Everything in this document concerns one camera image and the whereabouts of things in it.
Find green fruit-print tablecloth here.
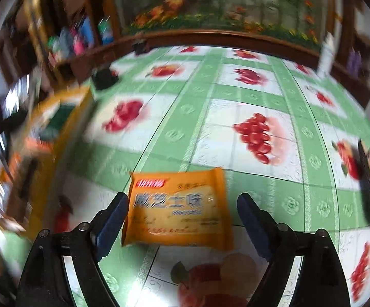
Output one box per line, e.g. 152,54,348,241
0,45,370,307

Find purple bottles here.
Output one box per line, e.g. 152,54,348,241
353,50,363,74

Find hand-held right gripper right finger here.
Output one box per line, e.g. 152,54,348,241
237,192,353,307

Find white spray bottle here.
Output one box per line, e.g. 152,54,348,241
319,34,335,71

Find black electric motor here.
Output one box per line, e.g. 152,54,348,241
91,65,120,92

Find golden wooden pillar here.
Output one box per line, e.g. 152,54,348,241
25,0,58,80

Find blue thermos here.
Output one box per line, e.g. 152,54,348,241
81,16,95,47

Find pile of snack packets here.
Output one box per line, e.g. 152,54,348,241
0,102,77,218

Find artificial flower glass display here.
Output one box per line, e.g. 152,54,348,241
121,0,326,50

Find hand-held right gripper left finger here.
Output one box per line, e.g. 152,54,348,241
15,192,129,307

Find yellow taped foam box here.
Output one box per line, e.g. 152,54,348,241
0,85,93,240

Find orange snack packet white print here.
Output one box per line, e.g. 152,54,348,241
121,167,235,251

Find small black bracket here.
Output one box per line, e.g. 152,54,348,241
132,40,149,55

